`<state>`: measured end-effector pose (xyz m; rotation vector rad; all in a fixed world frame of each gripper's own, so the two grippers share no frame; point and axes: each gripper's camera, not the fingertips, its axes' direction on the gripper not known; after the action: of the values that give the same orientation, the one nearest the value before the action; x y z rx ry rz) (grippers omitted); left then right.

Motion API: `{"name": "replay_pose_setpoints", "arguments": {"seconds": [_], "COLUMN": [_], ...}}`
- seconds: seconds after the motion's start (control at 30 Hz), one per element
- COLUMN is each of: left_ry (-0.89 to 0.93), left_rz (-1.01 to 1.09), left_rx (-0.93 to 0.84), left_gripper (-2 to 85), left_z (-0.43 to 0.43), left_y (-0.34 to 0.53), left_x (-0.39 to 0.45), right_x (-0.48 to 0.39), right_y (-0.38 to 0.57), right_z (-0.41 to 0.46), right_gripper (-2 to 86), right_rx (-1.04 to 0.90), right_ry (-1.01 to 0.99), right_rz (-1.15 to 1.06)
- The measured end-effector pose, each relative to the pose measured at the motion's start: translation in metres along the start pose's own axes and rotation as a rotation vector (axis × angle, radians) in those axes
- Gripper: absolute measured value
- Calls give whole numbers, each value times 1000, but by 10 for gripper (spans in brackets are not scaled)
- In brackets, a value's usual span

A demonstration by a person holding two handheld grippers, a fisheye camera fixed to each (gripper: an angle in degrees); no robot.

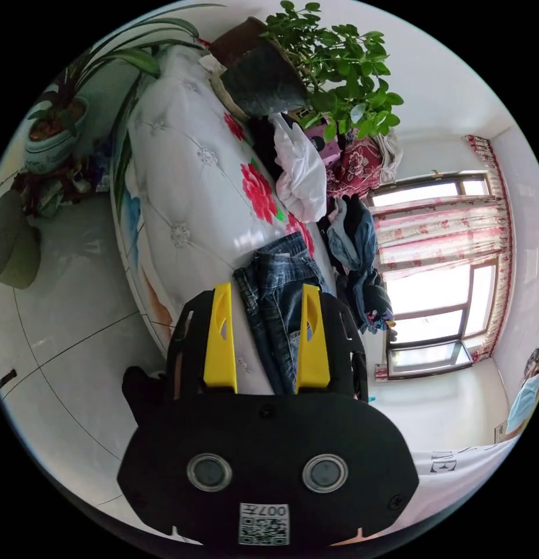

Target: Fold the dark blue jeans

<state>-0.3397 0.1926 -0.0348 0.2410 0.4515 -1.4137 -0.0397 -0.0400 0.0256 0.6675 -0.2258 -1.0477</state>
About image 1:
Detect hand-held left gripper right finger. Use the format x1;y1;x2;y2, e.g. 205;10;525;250
295;283;331;394

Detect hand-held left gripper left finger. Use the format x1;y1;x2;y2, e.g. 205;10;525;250
203;282;238;394

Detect dark blue jeans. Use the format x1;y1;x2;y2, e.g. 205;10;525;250
232;232;336;394

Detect window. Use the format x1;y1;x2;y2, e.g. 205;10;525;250
366;172;499;380

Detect pile of clothes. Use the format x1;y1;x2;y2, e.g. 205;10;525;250
250;111;397;335

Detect bed with floral sheet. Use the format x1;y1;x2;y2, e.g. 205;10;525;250
111;41;340;394

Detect red floral quilt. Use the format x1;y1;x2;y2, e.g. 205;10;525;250
325;133;403;201

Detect person's body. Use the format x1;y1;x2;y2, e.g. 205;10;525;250
381;345;539;536

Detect green round stool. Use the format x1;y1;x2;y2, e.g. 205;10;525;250
0;188;42;290

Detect leafy plant in dark pot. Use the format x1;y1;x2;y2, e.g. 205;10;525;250
208;1;405;141

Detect long-leaved plant in pale pot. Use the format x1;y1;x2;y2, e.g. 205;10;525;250
24;3;226;217

